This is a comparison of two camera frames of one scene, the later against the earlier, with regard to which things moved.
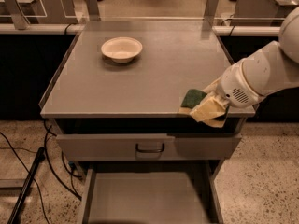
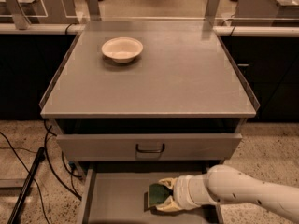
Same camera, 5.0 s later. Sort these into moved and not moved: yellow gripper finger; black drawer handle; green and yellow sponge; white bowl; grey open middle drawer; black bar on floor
Moved: yellow gripper finger; green and yellow sponge
Not moved: white bowl; black drawer handle; black bar on floor; grey open middle drawer
